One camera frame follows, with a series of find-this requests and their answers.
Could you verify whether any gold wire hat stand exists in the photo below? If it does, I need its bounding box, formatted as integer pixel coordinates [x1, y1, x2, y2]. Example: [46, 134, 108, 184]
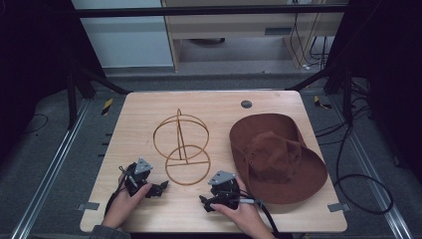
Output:
[152, 108, 212, 186]

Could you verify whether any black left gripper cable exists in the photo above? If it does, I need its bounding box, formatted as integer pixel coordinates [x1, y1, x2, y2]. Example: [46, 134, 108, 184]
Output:
[104, 166, 133, 217]

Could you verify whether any thin black floor cable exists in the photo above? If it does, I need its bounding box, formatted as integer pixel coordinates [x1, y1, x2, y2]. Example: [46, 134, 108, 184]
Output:
[23, 113, 50, 135]

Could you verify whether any yellow black floor tape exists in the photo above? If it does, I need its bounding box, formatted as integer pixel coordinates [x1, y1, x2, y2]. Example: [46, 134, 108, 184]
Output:
[313, 95, 333, 111]
[101, 98, 114, 117]

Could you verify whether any brown brimmed hat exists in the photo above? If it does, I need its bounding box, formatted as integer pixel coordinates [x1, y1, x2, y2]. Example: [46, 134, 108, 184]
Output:
[228, 113, 329, 205]

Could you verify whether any black metal frame stand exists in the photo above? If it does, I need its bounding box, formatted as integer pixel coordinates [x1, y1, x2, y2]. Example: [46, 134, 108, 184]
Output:
[284, 62, 355, 126]
[65, 59, 132, 131]

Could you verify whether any light wooden desk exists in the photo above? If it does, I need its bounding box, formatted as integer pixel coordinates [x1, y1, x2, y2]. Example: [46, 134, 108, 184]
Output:
[160, 0, 350, 73]

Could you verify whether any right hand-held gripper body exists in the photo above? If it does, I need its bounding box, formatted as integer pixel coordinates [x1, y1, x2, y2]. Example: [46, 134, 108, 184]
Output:
[207, 169, 242, 211]

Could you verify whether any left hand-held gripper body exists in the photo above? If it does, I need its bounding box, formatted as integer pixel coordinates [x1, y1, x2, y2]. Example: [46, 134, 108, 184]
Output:
[118, 157, 154, 197]

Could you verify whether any aluminium floor rail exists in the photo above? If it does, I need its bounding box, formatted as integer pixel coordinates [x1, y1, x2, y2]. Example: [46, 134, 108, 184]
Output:
[10, 99, 92, 239]
[327, 95, 414, 239]

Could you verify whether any white cabinet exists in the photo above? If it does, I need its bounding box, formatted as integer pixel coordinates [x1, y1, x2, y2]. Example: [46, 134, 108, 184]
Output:
[71, 0, 174, 70]

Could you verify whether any black horizontal frame bar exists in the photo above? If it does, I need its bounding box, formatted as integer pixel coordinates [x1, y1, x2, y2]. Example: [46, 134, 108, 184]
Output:
[73, 4, 350, 20]

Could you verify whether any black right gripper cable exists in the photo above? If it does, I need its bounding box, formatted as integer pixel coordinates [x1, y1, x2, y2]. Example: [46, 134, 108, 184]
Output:
[237, 188, 281, 239]

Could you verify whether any dark curtain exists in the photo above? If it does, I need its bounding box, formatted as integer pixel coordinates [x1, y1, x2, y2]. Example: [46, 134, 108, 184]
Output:
[0, 0, 106, 163]
[324, 0, 422, 185]

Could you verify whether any bundle of hanging desk cables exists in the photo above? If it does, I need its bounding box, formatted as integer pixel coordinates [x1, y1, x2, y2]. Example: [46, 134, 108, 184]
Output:
[289, 11, 330, 72]

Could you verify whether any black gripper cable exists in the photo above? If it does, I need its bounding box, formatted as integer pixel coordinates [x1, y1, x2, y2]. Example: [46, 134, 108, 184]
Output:
[104, 166, 133, 217]
[237, 188, 281, 239]

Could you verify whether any thick black looped floor cable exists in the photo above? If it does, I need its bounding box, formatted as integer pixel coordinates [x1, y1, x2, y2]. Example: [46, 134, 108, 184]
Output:
[314, 105, 395, 216]

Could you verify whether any person's right hand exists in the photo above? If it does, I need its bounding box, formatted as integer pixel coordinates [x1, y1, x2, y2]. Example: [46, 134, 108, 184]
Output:
[209, 175, 277, 239]

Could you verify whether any grey tape strip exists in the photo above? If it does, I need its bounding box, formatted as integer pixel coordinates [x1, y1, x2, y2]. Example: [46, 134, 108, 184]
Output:
[326, 202, 351, 213]
[76, 201, 101, 212]

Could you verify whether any person's left hand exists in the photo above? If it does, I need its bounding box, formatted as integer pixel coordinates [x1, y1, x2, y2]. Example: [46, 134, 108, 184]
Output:
[102, 181, 153, 230]

